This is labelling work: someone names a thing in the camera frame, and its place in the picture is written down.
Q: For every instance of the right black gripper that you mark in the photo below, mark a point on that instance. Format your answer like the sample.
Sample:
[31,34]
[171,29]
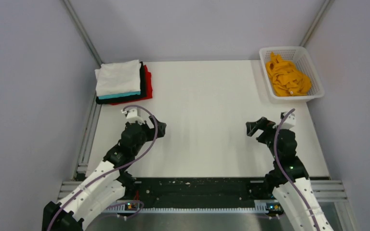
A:
[261,123]

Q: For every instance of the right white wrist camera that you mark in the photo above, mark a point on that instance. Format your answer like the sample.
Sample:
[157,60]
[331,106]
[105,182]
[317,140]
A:
[289,122]

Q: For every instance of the right corner aluminium post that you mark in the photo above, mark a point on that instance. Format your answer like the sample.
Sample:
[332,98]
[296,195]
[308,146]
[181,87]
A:
[317,19]

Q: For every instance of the teal folded t-shirt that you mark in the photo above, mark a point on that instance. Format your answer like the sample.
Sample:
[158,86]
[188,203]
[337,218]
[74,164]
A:
[119,95]

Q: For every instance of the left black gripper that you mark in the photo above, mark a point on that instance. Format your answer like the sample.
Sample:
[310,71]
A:
[151,131]

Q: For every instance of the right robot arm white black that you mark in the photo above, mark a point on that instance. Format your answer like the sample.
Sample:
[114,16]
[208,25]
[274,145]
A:
[288,182]

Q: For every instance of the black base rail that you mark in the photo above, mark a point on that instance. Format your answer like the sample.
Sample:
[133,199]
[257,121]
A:
[200,193]

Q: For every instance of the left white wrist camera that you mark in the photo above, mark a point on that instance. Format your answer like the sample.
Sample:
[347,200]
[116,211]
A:
[132,116]

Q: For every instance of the white plastic basket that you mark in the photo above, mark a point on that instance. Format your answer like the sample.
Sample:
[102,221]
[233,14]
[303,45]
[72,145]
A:
[301,58]

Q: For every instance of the red folded t-shirt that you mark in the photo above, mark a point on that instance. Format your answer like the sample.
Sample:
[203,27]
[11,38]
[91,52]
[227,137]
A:
[148,86]

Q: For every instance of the black folded t-shirt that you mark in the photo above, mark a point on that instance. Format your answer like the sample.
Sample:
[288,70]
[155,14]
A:
[120,82]

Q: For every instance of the left corner aluminium post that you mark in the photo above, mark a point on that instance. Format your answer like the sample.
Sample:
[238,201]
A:
[81,30]

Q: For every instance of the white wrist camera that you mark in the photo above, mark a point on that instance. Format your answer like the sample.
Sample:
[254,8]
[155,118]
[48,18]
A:
[132,116]
[289,122]

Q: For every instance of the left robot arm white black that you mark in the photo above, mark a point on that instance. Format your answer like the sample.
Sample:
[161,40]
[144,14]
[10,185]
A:
[107,183]

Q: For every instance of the corner aluminium post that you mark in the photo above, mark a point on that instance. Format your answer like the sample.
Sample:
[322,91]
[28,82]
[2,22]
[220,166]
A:
[81,30]
[317,19]

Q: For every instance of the yellow t-shirt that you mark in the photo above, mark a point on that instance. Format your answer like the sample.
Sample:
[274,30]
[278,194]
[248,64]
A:
[286,79]

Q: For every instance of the left aluminium frame rail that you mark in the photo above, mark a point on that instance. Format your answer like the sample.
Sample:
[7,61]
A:
[84,151]

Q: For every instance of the white slotted cable duct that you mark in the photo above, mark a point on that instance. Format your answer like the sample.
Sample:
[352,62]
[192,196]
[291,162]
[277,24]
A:
[259,208]

